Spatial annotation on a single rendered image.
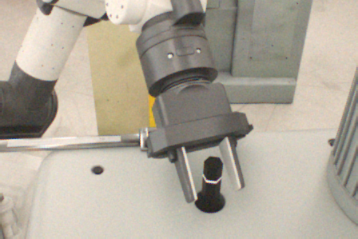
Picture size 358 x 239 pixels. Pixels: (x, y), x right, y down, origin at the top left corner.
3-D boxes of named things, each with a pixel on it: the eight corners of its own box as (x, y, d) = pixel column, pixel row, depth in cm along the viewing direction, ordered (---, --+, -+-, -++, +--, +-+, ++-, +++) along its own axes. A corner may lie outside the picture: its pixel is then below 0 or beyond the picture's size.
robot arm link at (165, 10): (116, 73, 61) (97, -4, 65) (188, 69, 67) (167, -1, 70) (155, 25, 52) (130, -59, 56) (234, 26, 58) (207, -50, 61)
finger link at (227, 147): (240, 187, 55) (224, 135, 56) (232, 193, 58) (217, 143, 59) (253, 184, 55) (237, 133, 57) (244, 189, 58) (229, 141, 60)
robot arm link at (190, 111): (238, 145, 64) (212, 62, 67) (263, 121, 55) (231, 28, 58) (144, 166, 60) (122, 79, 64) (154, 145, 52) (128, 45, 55)
